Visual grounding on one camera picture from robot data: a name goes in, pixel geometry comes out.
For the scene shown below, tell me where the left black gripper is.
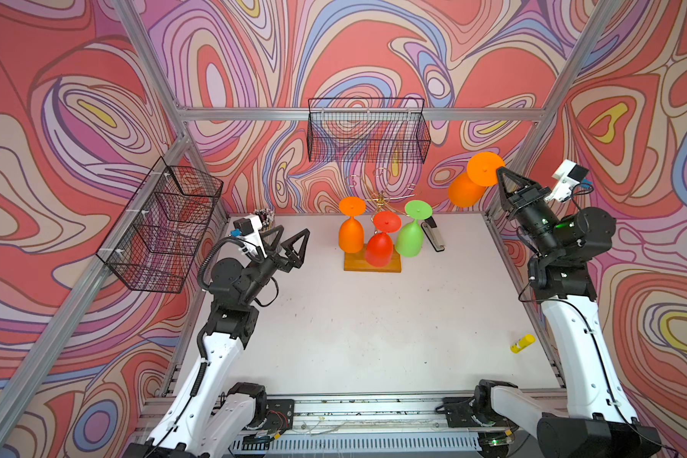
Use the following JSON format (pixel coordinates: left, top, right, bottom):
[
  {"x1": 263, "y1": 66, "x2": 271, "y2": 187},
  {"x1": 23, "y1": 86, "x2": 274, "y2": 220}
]
[{"x1": 237, "y1": 224, "x2": 308, "y2": 309}]

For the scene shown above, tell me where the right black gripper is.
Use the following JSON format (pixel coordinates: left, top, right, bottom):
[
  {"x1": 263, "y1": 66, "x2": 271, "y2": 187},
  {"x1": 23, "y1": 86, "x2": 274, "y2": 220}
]
[{"x1": 495, "y1": 165, "x2": 560, "y2": 258}]

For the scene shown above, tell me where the orange wine glass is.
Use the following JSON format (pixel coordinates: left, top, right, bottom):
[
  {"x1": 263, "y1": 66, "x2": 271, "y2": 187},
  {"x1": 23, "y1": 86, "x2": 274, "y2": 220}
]
[
  {"x1": 338, "y1": 197, "x2": 366, "y2": 254},
  {"x1": 448, "y1": 152, "x2": 505, "y2": 208}
]

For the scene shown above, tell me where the red wine glass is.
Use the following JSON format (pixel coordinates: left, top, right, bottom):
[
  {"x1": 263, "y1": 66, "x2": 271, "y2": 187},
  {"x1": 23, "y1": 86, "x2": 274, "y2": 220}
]
[{"x1": 364, "y1": 211, "x2": 401, "y2": 268}]

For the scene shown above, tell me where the green wine glass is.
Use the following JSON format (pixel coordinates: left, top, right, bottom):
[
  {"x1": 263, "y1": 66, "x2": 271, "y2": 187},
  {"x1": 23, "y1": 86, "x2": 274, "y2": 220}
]
[{"x1": 395, "y1": 200, "x2": 433, "y2": 258}]

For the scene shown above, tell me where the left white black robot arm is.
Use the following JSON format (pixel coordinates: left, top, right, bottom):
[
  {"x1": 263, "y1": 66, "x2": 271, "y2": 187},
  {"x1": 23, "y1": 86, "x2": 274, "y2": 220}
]
[{"x1": 124, "y1": 215, "x2": 310, "y2": 457}]

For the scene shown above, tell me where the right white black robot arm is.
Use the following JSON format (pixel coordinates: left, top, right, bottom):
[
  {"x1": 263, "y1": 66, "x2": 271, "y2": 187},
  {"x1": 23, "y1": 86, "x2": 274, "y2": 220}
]
[{"x1": 471, "y1": 166, "x2": 662, "y2": 457}]

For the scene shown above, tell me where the metal pen cup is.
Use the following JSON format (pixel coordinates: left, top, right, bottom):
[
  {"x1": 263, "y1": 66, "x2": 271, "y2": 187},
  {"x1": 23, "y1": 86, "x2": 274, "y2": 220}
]
[{"x1": 255, "y1": 208, "x2": 275, "y2": 230}]

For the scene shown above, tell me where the black silver stapler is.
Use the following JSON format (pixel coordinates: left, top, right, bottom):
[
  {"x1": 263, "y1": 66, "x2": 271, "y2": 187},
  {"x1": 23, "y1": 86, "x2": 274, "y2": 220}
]
[{"x1": 421, "y1": 217, "x2": 446, "y2": 253}]

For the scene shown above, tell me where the yellow glue stick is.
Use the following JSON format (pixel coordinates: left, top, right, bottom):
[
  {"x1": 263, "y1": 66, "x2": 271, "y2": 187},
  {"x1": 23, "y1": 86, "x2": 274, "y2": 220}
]
[{"x1": 511, "y1": 334, "x2": 536, "y2": 354}]

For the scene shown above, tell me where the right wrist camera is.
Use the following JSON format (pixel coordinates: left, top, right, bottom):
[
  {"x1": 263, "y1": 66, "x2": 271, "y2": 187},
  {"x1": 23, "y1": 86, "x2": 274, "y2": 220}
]
[{"x1": 545, "y1": 160, "x2": 589, "y2": 202}]

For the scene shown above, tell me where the left black wire basket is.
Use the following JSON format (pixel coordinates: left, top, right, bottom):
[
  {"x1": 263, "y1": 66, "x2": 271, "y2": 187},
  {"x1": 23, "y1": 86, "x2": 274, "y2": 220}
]
[{"x1": 95, "y1": 158, "x2": 223, "y2": 294}]

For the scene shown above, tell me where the black wire basket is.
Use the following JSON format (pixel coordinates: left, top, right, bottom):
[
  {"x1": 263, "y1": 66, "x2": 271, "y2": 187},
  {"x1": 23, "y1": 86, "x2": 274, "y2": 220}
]
[
  {"x1": 306, "y1": 95, "x2": 431, "y2": 165},
  {"x1": 95, "y1": 158, "x2": 223, "y2": 294}
]

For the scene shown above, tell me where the back black wire basket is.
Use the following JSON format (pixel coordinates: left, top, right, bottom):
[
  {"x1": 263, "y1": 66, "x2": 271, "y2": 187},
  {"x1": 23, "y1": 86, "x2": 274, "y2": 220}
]
[{"x1": 306, "y1": 95, "x2": 431, "y2": 165}]

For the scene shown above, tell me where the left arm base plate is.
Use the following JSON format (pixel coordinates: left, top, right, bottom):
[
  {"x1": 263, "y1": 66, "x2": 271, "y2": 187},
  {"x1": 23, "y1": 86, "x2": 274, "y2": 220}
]
[{"x1": 245, "y1": 398, "x2": 295, "y2": 435}]

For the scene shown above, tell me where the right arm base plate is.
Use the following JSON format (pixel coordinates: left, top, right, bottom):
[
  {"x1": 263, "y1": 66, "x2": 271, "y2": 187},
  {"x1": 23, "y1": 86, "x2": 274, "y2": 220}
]
[{"x1": 435, "y1": 397, "x2": 519, "y2": 431}]

